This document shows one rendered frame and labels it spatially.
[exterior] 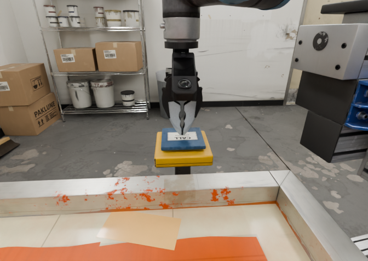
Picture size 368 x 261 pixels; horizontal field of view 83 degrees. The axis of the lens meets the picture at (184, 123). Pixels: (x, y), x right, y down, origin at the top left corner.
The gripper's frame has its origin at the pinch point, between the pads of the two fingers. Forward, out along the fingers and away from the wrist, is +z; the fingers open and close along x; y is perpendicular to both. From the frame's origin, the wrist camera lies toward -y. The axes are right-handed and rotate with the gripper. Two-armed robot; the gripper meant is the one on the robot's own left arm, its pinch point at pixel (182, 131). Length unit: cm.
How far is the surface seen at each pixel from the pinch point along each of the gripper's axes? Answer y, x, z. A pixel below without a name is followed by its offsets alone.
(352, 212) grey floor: 59, -127, 98
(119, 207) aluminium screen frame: -21.0, 10.5, 1.8
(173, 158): -6.4, 2.2, 3.4
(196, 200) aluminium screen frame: -21.0, -1.0, 1.3
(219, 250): -27.9, -3.0, 2.8
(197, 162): -6.3, -3.0, 4.7
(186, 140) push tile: -2.4, -0.8, 1.3
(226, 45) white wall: 290, -86, -1
